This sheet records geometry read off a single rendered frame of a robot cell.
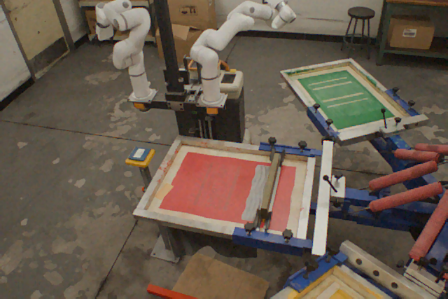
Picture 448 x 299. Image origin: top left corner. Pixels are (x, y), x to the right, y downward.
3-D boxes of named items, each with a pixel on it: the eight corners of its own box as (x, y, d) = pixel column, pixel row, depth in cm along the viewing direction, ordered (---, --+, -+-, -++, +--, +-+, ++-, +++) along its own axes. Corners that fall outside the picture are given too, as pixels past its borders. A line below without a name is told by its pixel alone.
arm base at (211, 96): (205, 89, 211) (203, 66, 201) (225, 90, 208) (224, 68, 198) (199, 104, 199) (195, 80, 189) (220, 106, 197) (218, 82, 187)
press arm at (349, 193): (328, 202, 157) (330, 195, 154) (329, 192, 161) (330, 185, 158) (367, 208, 153) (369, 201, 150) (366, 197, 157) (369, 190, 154)
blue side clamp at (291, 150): (258, 157, 191) (257, 147, 186) (260, 150, 194) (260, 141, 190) (313, 164, 183) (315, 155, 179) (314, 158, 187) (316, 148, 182)
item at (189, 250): (175, 258, 191) (160, 212, 165) (177, 253, 194) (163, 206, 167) (255, 276, 180) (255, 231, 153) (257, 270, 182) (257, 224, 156)
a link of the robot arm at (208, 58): (208, 82, 187) (206, 56, 177) (194, 74, 195) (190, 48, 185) (222, 75, 192) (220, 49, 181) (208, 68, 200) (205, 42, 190)
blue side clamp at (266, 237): (232, 243, 150) (232, 234, 146) (235, 234, 154) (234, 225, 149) (302, 256, 142) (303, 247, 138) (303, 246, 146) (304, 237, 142)
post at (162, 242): (150, 256, 252) (113, 164, 191) (161, 232, 268) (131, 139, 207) (177, 263, 246) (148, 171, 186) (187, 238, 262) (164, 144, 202)
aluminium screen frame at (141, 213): (134, 219, 162) (132, 214, 160) (178, 139, 205) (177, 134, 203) (303, 253, 142) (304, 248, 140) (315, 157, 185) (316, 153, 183)
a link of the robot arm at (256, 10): (241, 31, 187) (222, 24, 196) (265, 35, 202) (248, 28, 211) (248, 1, 181) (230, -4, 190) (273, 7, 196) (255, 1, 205)
